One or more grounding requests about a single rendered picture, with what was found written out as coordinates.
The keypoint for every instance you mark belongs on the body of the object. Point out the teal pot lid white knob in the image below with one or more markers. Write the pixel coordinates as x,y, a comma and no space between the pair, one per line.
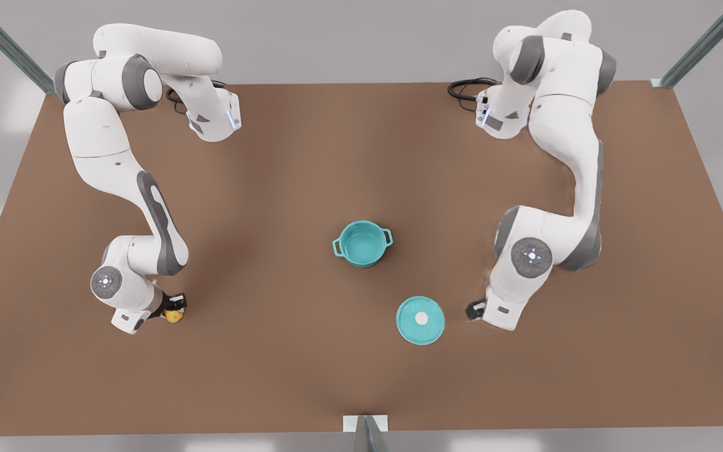
420,320

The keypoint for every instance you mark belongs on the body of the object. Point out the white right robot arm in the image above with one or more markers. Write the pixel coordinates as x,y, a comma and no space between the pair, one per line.
98,135

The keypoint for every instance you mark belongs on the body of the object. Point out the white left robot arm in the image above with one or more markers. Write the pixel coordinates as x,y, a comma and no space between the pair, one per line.
572,138

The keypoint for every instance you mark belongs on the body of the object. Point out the yellow potato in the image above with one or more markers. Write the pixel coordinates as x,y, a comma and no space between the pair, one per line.
174,315

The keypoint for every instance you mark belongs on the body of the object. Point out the silver frame post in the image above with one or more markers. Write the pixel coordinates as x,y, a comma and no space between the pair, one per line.
7,47
700,45
366,433

